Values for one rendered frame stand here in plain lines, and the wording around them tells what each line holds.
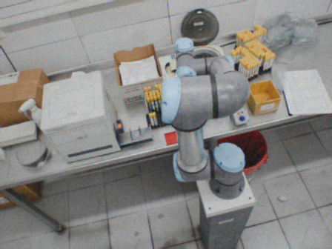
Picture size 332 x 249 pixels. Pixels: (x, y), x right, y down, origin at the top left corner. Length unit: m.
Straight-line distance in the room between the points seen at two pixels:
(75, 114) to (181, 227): 1.24
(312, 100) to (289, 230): 0.99
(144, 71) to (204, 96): 1.00
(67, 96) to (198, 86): 0.76
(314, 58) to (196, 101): 1.29
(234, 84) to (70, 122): 0.74
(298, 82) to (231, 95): 1.03
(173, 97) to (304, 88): 1.09
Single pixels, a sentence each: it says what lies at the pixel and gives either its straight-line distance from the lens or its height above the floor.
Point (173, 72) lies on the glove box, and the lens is 1.65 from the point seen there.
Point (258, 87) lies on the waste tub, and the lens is 1.57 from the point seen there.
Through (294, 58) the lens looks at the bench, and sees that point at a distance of 1.88.
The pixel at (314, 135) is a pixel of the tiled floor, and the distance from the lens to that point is 2.65.
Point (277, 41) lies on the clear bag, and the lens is 1.87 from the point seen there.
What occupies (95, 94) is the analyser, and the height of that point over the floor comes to 1.17.
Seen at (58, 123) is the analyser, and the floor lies 1.17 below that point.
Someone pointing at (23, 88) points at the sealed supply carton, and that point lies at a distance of 1.69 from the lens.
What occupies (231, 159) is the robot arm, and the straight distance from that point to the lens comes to 1.07.
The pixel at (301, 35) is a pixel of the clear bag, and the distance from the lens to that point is 1.95.
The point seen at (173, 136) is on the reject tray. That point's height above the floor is 0.88.
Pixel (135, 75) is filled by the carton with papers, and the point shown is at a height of 0.94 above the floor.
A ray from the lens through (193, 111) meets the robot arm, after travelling 0.71.
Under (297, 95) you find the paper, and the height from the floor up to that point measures 0.89.
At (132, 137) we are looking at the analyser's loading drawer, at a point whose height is 0.92.
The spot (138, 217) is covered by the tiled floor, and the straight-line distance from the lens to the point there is 2.22.
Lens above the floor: 2.07
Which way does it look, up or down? 54 degrees down
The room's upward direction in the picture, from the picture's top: 10 degrees counter-clockwise
